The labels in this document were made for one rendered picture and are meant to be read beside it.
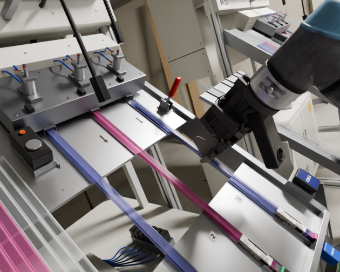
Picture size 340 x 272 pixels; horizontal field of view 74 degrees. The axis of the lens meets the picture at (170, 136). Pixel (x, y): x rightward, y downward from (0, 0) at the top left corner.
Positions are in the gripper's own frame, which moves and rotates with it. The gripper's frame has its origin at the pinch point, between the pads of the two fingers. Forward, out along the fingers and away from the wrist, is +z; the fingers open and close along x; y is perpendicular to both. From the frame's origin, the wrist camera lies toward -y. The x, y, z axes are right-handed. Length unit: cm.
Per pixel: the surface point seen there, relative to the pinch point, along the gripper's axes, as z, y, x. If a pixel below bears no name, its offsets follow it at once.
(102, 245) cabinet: 54, 1, 16
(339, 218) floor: 44, -79, -92
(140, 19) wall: 144, 220, -242
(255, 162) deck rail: -2.5, -8.1, -8.3
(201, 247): -1.8, -9.7, 17.6
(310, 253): -6.8, -24.4, 4.2
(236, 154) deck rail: -0.3, -3.9, -7.8
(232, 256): -3.0, -14.3, 14.7
